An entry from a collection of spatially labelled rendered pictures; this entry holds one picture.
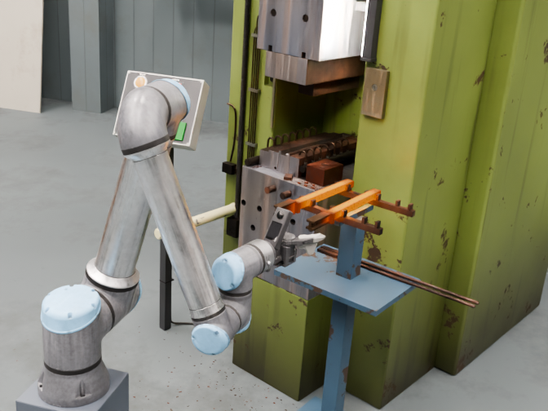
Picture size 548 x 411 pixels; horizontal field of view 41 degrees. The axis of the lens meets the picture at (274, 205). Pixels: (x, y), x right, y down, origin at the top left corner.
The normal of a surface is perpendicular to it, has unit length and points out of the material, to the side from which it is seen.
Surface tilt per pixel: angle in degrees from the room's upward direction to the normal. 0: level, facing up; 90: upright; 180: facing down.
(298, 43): 90
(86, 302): 5
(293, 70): 90
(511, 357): 0
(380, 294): 0
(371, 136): 90
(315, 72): 90
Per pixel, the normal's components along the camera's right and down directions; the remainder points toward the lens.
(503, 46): -0.66, 0.23
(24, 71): -0.25, 0.21
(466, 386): 0.07, -0.93
